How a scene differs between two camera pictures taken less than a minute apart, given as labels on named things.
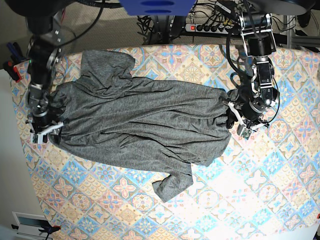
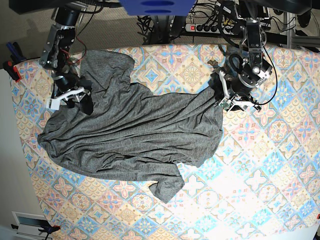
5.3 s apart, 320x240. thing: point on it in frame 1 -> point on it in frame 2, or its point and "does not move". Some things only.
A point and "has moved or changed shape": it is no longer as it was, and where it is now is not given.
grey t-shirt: x=165 y=129 has moved or changed shape
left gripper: x=41 y=125 -> x=70 y=87
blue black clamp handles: x=17 y=55 does not move
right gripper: x=249 y=114 -> x=237 y=89
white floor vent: x=28 y=225 does not move
